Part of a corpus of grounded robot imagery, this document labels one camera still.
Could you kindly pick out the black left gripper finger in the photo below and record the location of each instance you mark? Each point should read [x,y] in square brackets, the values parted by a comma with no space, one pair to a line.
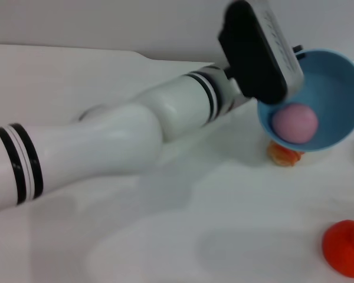
[298,49]

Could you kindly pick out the blue bowl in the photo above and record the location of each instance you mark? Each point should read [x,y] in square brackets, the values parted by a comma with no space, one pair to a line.
[333,94]

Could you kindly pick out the pink toy peach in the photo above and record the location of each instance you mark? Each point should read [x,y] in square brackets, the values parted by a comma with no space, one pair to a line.
[295,123]

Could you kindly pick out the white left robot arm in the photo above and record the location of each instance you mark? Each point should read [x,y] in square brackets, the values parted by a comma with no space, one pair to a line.
[106,147]

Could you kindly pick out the orange striped toy bread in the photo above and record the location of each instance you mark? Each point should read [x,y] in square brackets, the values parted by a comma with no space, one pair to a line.
[283,156]

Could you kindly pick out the red toy fruit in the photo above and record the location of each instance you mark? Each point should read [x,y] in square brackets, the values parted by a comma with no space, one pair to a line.
[346,250]

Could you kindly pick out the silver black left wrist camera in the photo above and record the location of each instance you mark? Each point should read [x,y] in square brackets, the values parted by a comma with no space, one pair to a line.
[253,59]

